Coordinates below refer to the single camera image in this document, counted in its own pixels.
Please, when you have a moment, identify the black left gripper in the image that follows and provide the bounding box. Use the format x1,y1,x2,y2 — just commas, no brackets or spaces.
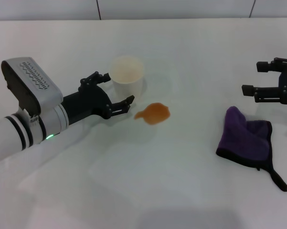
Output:
61,71,136,126

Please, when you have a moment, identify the white paper cup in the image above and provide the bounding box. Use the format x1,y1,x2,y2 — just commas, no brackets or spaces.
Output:
109,55,145,101

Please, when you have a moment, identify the purple blue rag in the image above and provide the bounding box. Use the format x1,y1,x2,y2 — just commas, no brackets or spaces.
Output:
216,106,287,192

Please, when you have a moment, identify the brown liquid stain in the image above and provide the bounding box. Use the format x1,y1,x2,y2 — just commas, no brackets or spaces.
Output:
133,102,171,126

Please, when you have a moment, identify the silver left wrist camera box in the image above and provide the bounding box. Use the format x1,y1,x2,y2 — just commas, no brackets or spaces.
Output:
1,56,64,116

